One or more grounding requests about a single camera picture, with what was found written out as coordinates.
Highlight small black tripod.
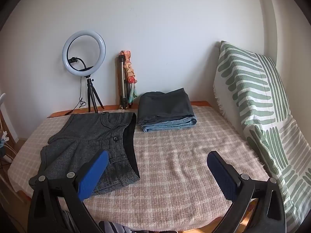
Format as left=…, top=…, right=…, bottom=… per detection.
left=86, top=76, right=105, bottom=113

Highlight black ring light cable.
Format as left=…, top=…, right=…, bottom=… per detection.
left=73, top=76, right=86, bottom=110

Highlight dark grey folded pants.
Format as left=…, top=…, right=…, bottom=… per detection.
left=137, top=88, right=195, bottom=125

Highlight white cable tangle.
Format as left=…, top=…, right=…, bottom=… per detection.
left=0, top=117, right=18, bottom=156

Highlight silver folded tripod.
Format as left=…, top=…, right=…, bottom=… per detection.
left=118, top=55, right=130, bottom=110

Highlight blue folded jeans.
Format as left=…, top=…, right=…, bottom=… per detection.
left=140, top=116, right=198, bottom=133

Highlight striped cloth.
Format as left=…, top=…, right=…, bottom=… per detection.
left=98, top=221, right=136, bottom=233

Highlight white ring light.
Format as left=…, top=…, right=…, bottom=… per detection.
left=62, top=30, right=107, bottom=77

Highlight green striped white pillow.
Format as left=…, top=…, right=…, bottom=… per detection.
left=213, top=41, right=311, bottom=233

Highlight grey tweed pants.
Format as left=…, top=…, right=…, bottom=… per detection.
left=29, top=112, right=141, bottom=196

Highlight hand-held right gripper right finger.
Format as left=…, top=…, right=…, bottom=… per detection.
left=206, top=150, right=286, bottom=233

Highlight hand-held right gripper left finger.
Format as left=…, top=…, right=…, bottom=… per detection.
left=28, top=150, right=110, bottom=233

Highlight beige checked blanket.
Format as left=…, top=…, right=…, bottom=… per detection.
left=7, top=105, right=270, bottom=231

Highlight folded tripod with orange scarf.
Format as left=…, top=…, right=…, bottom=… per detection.
left=120, top=50, right=138, bottom=106

